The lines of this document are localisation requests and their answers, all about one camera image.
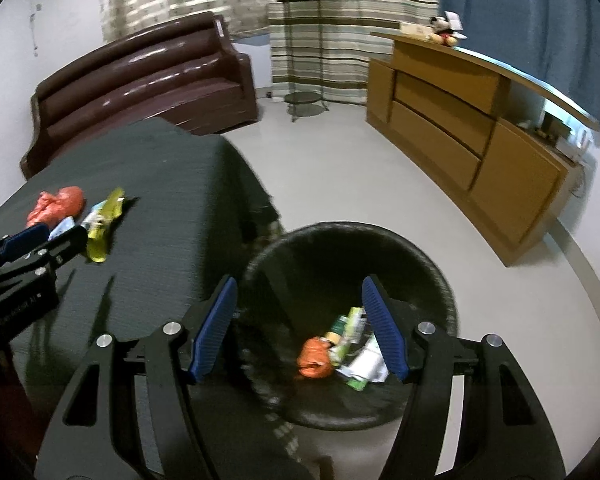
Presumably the dark grey tablecloth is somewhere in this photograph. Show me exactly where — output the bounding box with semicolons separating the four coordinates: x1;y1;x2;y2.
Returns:
0;117;326;480

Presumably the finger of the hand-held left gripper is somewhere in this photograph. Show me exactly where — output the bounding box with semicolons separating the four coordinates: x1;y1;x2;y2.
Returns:
0;223;52;275
0;227;89;292

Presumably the long white packet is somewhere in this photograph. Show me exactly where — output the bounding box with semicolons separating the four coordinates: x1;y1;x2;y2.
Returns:
337;340;389;392

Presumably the orange wrapper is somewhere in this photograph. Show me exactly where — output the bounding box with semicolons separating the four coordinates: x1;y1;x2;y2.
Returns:
297;336;334;381

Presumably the green bottle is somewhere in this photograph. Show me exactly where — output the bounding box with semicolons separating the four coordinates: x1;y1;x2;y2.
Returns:
327;327;353;362

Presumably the striped beige curtain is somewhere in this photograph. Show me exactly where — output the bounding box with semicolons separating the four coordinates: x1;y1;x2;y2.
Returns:
97;0;441;106

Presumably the brown leather sofa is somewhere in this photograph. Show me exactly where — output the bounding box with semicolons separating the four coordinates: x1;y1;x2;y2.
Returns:
20;11;258;181

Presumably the red plastic bag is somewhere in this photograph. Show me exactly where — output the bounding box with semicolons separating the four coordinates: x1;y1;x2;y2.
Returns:
26;186;87;229

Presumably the bin with black bag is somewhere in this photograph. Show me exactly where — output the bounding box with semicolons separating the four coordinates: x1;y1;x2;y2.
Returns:
240;221;461;432

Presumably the light blue printed wrapper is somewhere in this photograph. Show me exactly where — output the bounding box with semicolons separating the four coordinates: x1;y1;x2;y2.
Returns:
50;217;77;242

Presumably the white green printed packet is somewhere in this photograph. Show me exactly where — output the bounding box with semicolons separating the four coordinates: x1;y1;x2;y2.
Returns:
336;307;368;356

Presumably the white wall cable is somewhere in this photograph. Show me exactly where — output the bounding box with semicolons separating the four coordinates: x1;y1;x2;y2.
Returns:
27;2;44;57

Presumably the small cardboard box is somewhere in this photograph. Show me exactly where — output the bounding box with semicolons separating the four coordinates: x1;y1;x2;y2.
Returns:
399;21;433;39

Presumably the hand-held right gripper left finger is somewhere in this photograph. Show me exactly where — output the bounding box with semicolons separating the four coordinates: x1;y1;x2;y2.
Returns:
34;275;239;480

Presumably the white device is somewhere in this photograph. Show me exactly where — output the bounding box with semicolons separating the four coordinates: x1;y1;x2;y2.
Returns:
555;129;594;162

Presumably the mouse plush toy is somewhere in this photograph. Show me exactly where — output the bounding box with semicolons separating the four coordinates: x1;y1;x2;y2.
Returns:
427;12;468;47

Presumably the wooden cabinet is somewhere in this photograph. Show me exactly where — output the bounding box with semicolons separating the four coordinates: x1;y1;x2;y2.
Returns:
366;30;600;267

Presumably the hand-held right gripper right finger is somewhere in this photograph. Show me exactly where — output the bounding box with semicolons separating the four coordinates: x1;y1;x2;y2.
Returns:
361;274;566;480

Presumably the blue curtain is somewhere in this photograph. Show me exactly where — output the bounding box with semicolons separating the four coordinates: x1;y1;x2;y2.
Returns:
437;0;600;136

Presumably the olive green wrapper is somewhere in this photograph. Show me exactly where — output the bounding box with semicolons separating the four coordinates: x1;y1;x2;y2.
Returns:
82;187;127;265

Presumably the black metal plant stand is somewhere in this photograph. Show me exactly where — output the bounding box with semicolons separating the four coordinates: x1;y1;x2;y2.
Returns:
277;0;329;123

